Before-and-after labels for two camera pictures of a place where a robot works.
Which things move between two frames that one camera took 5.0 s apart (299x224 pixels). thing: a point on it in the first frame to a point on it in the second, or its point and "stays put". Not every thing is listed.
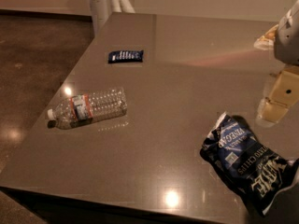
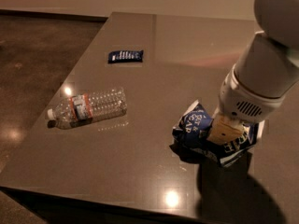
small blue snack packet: (125, 56) stays put
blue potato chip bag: (258, 174) to (191, 141)
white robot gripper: (288, 39) to (241, 103)
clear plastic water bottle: (81, 108) stays put
